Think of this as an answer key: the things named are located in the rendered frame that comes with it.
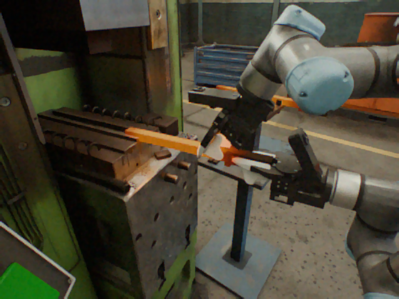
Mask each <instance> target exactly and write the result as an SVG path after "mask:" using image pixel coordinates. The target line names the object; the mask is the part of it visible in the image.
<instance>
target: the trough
mask: <svg viewBox="0 0 399 299"><path fill-rule="evenodd" d="M45 115H50V116H55V117H59V118H63V119H65V120H70V121H73V122H80V123H83V124H86V125H90V126H94V127H101V128H104V129H107V130H112V131H114V132H119V133H122V134H125V130H126V129H128V128H127V127H119V126H117V125H112V124H108V123H106V122H100V121H95V120H89V119H87V118H84V117H79V116H76V115H68V114H65V113H62V112H57V111H54V110H52V111H50V112H47V113H45Z"/></svg>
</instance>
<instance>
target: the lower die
mask: <svg viewBox="0 0 399 299"><path fill-rule="evenodd" d="M52 110H53V109H51V110H46V111H43V112H41V113H39V114H37V115H38V117H37V118H38V121H39V123H40V126H41V128H42V130H45V129H50V130H52V132H53V133H55V132H61V133H63V136H64V137H65V136H66V135H73V136H74V137H75V139H76V141H77V140H79V139H81V138H83V139H85V140H86V141H87V142H88V145H89V144H90V143H92V142H97V143H99V145H100V150H99V151H98V147H97V145H93V146H92V147H91V148H90V155H91V157H92V160H93V167H94V168H95V170H96V171H97V172H100V173H101V174H105V175H107V176H109V177H115V178H117V179H120V180H123V179H124V178H125V177H126V176H128V175H129V174H130V173H132V171H133V170H135V169H137V168H138V167H139V166H140V165H141V164H142V163H143V162H145V161H146V160H148V159H149V158H151V156H153V155H154V152H158V151H159V150H160V146H158V145H153V144H150V143H147V142H143V141H139V137H135V136H132V135H127V134H122V133H119V132H114V131H112V130H107V129H104V128H101V127H94V126H90V125H86V124H83V123H80V122H73V121H70V120H65V119H63V118H59V117H55V116H50V115H45V113H47V112H50V111H52ZM54 111H57V112H62V113H65V114H68V115H76V116H79V117H84V118H87V119H89V120H95V121H100V122H106V123H108V124H112V125H117V126H119V127H127V128H130V127H136V128H140V129H143V130H148V131H152V132H157V133H160V132H159V127H156V126H146V125H144V124H141V123H138V122H137V123H135V122H133V121H129V120H121V119H118V118H114V119H113V118H112V117H108V116H106V115H104V116H101V114H98V115H97V114H92V113H91V112H86V111H84V112H82V110H77V109H70V108H68V107H62V108H59V109H57V110H54ZM43 136H44V138H45V141H46V144H45V145H46V149H47V152H48V153H49V155H51V156H53V157H56V155H55V152H54V150H53V147H52V142H51V133H50V132H49V131H45V132H44V133H43ZM62 141H63V140H62V137H61V135H56V136H54V137H53V142H54V144H55V146H56V149H57V152H58V156H59V157H60V159H62V160H64V161H67V159H66V155H65V152H64V150H63V144H62ZM88 145H87V147H86V146H85V142H83V141H81V142H79V143H78V144H77V149H78V153H79V155H80V158H81V163H82V165H83V167H85V168H87V169H91V165H90V161H89V158H88V154H87V148H88ZM65 146H66V149H67V152H68V155H69V160H70V161H71V162H72V163H74V164H77V165H78V164H79V163H78V159H77V156H76V150H75V144H74V143H73V139H72V138H71V137H69V138H67V139H66V141H65ZM137 163H138V166H137V167H136V164H137Z"/></svg>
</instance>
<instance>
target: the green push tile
mask: <svg viewBox="0 0 399 299"><path fill-rule="evenodd" d="M59 295H60V293H59V292H58V291H57V290H56V289H54V288H53V287H52V286H50V285H48V284H47V283H46V282H44V281H43V280H41V279H40V278H38V277H37V276H35V274H33V273H31V272H29V270H27V269H26V268H24V267H22V266H21V265H20V264H18V263H16V262H14V263H12V264H10V265H9V266H8V268H7V269H6V270H5V271H4V273H3V274H2V275H1V277H0V299H58V297H59Z"/></svg>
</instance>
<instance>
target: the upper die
mask: <svg viewBox="0 0 399 299"><path fill-rule="evenodd" d="M0 12H1V15H2V17H3V19H4V24H5V27H6V28H36V29H49V30H63V31H99V30H106V29H114V28H127V27H135V26H149V25H150V19H149V11H148V4H147V0H0Z"/></svg>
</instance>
